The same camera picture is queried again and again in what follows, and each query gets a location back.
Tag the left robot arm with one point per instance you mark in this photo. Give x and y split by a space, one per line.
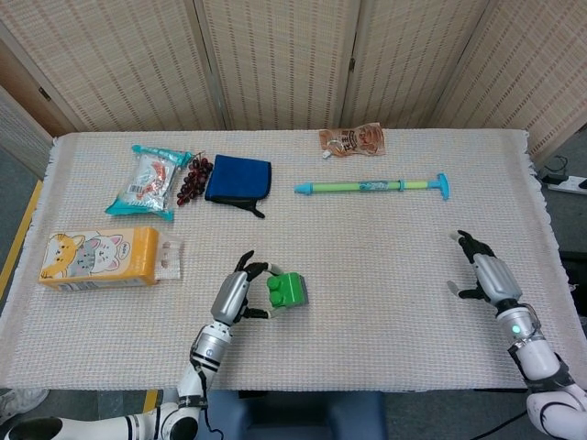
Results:
211 344

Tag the dark red grape bunch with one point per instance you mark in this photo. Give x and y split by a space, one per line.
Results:
192 181

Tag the orange cat tissue pack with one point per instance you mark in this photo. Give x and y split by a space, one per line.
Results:
128 256

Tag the white power strip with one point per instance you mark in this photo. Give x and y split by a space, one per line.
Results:
568 185

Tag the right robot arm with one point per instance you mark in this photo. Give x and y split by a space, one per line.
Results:
541 357

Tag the green teal water squirter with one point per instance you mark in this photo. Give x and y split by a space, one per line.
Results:
367 186

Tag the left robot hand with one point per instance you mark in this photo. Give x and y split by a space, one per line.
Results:
229 298

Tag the teal white snack bag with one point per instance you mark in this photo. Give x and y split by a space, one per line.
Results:
147 183

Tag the black power adapter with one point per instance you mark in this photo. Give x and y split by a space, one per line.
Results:
552 175

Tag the clear plastic sheet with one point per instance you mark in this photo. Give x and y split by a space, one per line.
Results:
111 403

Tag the white sneaker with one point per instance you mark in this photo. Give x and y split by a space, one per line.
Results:
23 403

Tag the woven folding screen panel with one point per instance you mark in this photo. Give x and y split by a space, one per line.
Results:
280 59
413 59
527 69
114 59
23 137

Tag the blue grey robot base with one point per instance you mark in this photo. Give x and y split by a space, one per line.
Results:
298 417

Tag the green toy brick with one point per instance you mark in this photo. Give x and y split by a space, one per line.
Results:
289 291

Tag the beige woven tablecloth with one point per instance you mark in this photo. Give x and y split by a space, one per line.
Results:
367 220

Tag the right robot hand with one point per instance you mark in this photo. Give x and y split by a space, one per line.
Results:
497 279

